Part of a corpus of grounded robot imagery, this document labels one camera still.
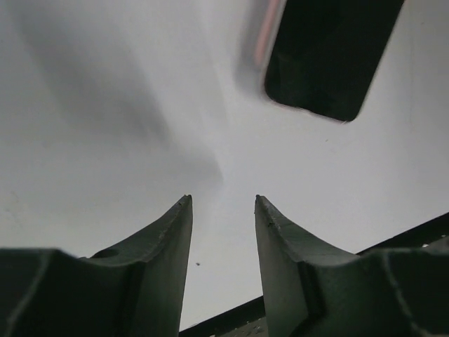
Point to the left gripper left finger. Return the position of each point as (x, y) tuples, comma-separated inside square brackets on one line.
[(133, 288)]

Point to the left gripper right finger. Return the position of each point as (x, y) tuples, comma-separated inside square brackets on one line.
[(385, 292)]

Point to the black smartphone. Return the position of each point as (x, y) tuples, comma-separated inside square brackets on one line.
[(326, 54)]

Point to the pink phone case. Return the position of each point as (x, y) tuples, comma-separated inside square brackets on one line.
[(260, 31)]

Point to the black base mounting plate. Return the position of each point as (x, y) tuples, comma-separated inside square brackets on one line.
[(249, 319)]

